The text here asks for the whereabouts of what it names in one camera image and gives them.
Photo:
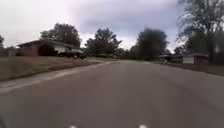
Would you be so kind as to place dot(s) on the grass strip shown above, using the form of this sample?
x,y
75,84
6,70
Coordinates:
x,y
203,69

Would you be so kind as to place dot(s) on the dark leafy tree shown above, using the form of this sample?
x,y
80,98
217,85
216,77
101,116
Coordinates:
x,y
103,41

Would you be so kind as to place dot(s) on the low house with pale front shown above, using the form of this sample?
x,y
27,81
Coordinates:
x,y
58,46

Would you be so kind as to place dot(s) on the broad tree behind house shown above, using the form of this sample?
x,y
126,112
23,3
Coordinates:
x,y
63,33

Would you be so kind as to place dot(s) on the pale concrete kerb strip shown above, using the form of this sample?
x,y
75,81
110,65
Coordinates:
x,y
33,79

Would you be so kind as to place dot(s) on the grey asphalt road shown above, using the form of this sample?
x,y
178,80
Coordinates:
x,y
133,93

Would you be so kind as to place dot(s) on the tall thin-branched tree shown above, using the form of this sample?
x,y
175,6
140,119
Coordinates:
x,y
203,20

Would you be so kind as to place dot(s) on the parked vehicle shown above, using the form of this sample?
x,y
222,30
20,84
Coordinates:
x,y
75,53

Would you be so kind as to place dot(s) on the dark bush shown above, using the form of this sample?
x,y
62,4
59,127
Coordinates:
x,y
46,50

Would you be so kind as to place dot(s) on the dense dark tree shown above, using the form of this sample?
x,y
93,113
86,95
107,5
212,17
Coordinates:
x,y
151,43

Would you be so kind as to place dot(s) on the robot's own part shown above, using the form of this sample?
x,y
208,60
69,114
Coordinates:
x,y
72,126
142,126

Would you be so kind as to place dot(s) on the grass verge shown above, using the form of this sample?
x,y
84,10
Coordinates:
x,y
26,66

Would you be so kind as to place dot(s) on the low house with flat roof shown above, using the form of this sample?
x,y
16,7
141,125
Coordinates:
x,y
193,59

